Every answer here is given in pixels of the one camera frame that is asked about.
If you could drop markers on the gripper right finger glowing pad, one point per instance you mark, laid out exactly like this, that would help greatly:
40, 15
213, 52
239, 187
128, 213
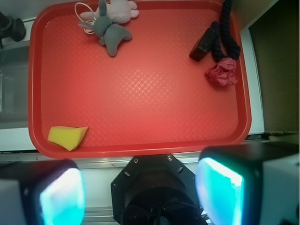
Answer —
250, 184

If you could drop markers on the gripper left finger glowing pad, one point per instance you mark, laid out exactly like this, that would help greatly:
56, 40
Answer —
42, 193

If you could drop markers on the black box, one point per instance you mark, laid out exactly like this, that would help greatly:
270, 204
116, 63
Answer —
205, 44

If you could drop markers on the yellow sponge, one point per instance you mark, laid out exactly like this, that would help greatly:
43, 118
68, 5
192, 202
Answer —
67, 137

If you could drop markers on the crumpled red cloth ball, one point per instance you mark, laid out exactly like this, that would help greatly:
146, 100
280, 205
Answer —
223, 73

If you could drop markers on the red plastic tray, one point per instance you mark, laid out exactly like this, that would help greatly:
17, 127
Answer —
151, 98

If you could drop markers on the grey plastic sink basin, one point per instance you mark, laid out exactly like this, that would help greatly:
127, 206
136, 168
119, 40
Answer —
14, 67

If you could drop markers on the grey faucet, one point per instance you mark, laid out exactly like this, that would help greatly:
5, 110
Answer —
11, 28

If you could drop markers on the grey plush elephant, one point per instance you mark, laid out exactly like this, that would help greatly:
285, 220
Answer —
110, 34

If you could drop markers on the pink plush toy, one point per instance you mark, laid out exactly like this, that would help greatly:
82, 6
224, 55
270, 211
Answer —
119, 11

